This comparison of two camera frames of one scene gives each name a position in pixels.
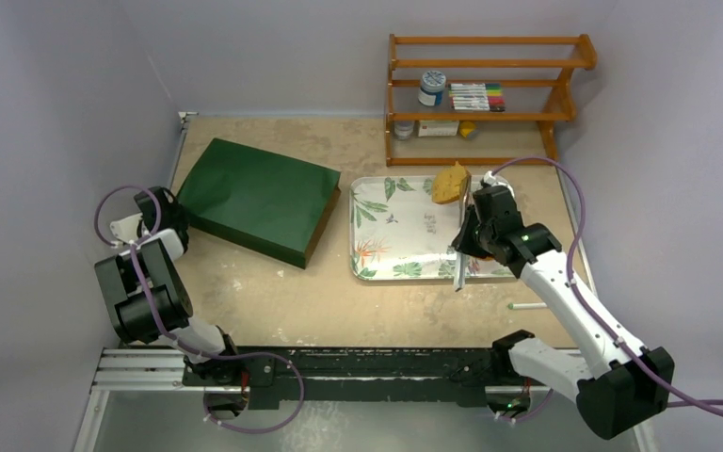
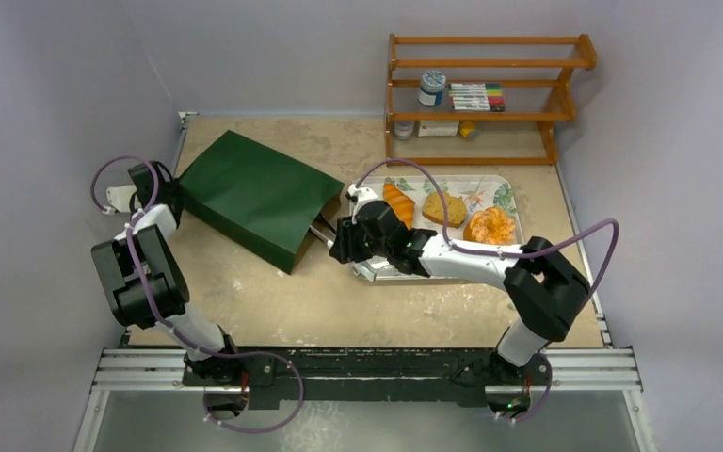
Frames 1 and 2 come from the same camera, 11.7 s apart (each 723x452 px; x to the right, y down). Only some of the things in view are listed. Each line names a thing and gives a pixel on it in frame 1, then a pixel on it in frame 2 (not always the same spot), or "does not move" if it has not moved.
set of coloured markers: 482,97 does not move
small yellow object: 466,127 does not move
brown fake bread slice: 447,185 -> 433,207
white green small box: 438,128 does not move
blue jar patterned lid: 431,91 does not move
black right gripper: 479,232 -> 343,237
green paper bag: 272,204 does not move
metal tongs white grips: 461,260 -> 369,268
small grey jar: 403,129 does not move
